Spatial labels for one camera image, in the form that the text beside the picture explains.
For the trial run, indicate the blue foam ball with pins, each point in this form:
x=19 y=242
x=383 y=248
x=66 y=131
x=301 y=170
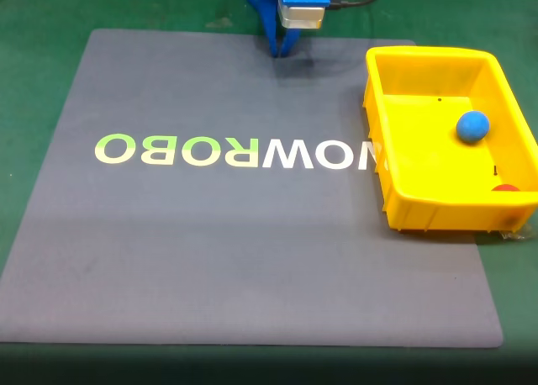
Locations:
x=473 y=127

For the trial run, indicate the yellow plastic bin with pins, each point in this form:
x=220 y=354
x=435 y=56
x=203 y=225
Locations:
x=424 y=149

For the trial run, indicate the red ball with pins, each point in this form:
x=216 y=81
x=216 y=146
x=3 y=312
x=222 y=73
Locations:
x=505 y=188

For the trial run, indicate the grey mat with NOWROBO print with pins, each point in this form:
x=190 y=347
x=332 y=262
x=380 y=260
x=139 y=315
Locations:
x=235 y=242

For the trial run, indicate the clear plastic bag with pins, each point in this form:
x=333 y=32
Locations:
x=515 y=233

